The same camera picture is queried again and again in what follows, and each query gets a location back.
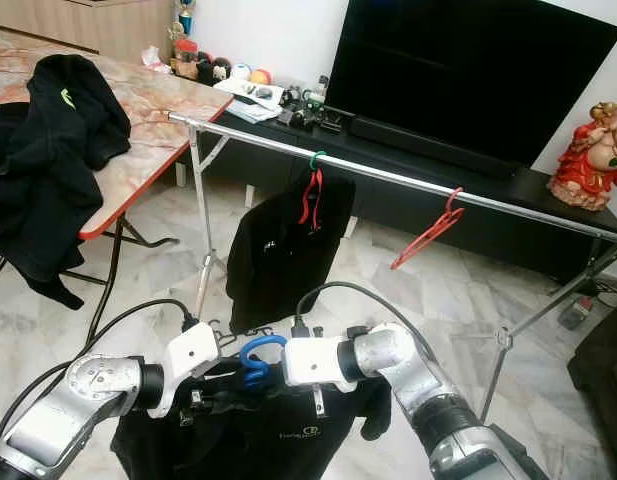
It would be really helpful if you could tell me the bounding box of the black shirt with printed logo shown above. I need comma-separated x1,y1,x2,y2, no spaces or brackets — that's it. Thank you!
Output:
110,370,394,480

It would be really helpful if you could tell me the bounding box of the black shirt with green logo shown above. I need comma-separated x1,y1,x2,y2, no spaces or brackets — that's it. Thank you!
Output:
0,53,132,311

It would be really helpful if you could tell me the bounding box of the silver metal clothes rack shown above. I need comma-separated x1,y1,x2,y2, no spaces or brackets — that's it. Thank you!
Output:
168,110,617,426

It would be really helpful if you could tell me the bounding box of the grey power adapter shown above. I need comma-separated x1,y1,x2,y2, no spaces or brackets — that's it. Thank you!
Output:
556,293,592,331

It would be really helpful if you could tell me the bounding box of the red laughing buddha statue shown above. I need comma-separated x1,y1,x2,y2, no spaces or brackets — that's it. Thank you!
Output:
546,100,617,213

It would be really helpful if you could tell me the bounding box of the blue plastic hanger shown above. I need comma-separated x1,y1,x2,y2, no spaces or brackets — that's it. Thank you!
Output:
238,334,289,387

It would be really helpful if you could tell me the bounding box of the black shirt with red trim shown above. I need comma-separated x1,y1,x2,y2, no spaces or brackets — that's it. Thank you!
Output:
226,166,357,334

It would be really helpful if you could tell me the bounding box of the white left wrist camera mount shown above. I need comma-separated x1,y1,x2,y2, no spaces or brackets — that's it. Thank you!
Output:
145,320,221,419

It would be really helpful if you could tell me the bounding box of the stack of white papers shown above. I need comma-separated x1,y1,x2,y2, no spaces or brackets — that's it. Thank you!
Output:
214,78,287,123

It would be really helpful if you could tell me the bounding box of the jar with red lid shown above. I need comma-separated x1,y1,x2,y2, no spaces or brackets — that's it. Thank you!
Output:
173,38,201,79

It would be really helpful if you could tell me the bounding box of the black soundbar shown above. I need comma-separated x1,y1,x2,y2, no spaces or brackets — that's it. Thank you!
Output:
350,115,527,181

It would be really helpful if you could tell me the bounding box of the pink tissue packet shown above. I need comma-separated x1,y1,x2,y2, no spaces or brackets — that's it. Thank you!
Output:
143,45,174,73

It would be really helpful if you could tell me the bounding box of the blue and gold trophy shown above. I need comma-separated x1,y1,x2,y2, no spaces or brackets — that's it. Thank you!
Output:
170,0,199,43

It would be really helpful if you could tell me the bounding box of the light wooden cabinet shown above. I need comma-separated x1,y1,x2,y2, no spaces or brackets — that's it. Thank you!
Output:
0,0,177,63

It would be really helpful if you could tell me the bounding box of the long black tv console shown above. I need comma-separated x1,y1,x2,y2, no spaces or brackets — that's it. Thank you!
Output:
183,92,617,291

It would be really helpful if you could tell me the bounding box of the marble pattern folding table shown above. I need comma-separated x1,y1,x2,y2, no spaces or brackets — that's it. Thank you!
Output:
0,28,234,311

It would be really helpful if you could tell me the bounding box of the black round plush toy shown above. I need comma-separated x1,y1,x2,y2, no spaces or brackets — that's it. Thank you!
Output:
198,55,233,86

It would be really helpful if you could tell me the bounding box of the large black television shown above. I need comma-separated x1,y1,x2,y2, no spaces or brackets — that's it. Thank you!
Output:
325,0,617,179

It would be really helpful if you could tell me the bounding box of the red plastic hanger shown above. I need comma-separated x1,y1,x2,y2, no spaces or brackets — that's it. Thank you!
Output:
390,186,466,271

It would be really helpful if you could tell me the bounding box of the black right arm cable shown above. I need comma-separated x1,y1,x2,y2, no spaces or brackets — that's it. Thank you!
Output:
291,282,439,361

